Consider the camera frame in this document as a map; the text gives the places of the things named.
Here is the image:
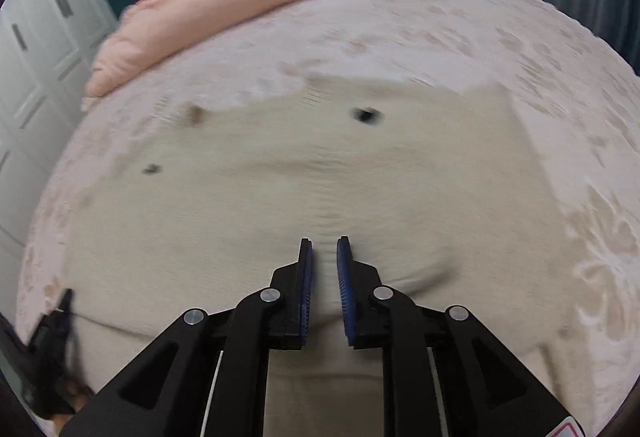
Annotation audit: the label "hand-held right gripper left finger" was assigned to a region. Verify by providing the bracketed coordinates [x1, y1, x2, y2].
[59, 237, 316, 437]

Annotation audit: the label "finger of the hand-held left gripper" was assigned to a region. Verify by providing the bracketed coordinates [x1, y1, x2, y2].
[29, 288, 77, 354]

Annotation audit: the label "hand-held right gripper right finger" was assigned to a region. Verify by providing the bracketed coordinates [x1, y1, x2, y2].
[336, 235, 589, 437]

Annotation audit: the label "beige small garment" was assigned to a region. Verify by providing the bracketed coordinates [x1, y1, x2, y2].
[62, 74, 568, 437]

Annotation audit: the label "white wardrobe doors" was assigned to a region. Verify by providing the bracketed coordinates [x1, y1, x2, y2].
[0, 0, 121, 318]

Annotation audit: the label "pink floral bed sheet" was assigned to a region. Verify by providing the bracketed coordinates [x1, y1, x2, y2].
[15, 0, 640, 437]

